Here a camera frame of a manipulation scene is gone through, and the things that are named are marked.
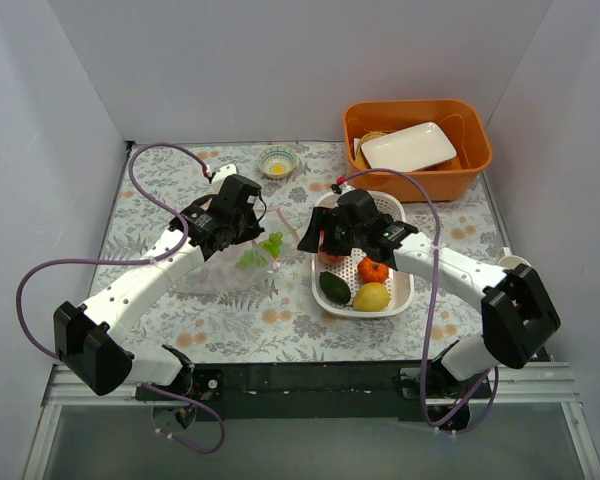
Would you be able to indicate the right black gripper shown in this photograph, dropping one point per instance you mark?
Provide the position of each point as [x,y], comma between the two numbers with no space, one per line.
[325,233]

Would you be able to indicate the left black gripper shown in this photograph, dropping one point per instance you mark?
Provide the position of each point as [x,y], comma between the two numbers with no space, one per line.
[237,230]

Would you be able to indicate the green grapes toy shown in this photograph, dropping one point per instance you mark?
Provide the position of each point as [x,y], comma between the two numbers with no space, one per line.
[264,254]

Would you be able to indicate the clear zip top bag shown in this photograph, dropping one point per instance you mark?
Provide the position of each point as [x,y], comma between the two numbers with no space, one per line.
[219,274]

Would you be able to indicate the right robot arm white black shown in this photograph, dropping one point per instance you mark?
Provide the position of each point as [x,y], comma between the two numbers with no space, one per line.
[518,316]

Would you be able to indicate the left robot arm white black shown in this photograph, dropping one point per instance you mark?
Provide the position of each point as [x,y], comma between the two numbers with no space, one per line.
[89,337]

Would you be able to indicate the pink peach toy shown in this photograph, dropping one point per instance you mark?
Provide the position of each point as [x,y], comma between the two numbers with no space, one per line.
[329,259]

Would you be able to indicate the green avocado toy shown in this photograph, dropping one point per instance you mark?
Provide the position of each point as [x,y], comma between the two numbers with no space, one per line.
[334,288]

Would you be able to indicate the orange pumpkin toy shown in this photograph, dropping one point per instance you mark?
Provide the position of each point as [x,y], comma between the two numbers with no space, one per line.
[370,271]

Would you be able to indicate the floral table mat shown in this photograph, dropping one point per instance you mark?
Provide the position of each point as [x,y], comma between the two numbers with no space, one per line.
[278,318]

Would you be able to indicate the small patterned bowl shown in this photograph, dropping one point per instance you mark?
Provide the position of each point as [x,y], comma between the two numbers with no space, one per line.
[277,161]

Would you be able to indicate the yellow lemon toy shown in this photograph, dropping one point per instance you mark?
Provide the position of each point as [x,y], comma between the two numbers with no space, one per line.
[371,297]

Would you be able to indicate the woven straw coaster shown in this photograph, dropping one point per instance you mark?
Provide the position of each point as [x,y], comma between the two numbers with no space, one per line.
[376,149]

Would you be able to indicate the white perforated plastic basket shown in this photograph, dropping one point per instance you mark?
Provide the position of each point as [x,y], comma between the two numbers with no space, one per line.
[398,284]

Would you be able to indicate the white rectangular plate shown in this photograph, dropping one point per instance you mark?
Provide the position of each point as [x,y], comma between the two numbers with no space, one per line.
[422,146]

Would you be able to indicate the orange plastic tub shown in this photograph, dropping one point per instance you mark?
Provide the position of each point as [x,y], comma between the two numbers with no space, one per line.
[447,181]

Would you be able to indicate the white mug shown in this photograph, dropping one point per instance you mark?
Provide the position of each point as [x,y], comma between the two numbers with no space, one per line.
[508,260]

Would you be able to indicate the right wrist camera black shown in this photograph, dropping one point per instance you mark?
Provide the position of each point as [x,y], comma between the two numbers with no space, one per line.
[357,206]

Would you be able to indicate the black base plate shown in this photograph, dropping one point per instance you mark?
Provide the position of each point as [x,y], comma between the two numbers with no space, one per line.
[308,390]

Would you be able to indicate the aluminium frame rail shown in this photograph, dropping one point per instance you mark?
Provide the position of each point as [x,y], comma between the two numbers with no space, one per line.
[526,424]

